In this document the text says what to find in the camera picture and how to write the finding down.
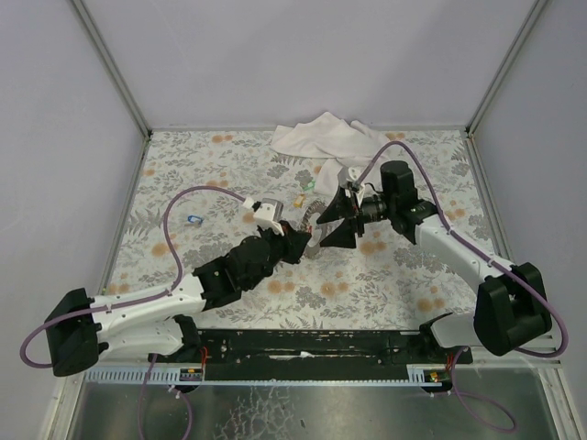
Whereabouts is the white crumpled cloth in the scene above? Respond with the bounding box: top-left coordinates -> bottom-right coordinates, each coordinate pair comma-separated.
271,112 -> 389,196

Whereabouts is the white disc with keyrings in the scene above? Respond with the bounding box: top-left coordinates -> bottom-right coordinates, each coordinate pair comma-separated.
300,200 -> 328,259

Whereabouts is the grey aluminium corner post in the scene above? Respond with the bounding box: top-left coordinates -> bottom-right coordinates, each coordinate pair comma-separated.
464,0 -> 550,139

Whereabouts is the blue tagged key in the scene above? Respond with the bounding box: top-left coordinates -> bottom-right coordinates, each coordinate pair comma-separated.
185,214 -> 204,227

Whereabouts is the green tagged key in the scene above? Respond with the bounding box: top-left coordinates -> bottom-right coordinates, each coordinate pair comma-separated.
303,181 -> 316,193

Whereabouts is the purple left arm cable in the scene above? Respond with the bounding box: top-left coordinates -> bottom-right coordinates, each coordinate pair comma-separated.
18,188 -> 251,369

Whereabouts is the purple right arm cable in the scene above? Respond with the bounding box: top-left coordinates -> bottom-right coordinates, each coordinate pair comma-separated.
357,140 -> 570,358

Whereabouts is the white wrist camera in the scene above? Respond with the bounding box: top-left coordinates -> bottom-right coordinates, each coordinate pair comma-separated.
338,167 -> 365,193
242,197 -> 283,235

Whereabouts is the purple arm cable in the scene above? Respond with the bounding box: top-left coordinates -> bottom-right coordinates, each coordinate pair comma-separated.
18,188 -> 251,369
357,140 -> 570,358

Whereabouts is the purple left floor cable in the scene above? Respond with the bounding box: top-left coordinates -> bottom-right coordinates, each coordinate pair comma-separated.
137,352 -> 194,440

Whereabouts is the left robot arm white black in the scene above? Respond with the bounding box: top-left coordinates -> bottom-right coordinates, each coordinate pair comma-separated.
45,221 -> 311,377

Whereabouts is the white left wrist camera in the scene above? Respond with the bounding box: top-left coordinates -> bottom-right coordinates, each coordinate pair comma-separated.
242,197 -> 283,235

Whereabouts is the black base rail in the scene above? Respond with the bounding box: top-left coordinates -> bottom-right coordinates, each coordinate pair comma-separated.
156,328 -> 459,370

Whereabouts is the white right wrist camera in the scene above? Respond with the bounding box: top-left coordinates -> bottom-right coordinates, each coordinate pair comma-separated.
338,167 -> 365,193

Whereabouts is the white slotted cable duct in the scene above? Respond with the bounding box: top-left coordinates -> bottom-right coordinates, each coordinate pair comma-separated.
84,361 -> 449,387

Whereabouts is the grey left corner post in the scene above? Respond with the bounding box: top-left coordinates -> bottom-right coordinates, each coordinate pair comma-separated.
67,0 -> 152,139

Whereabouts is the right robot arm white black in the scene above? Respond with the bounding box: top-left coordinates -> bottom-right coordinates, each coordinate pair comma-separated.
317,160 -> 552,356

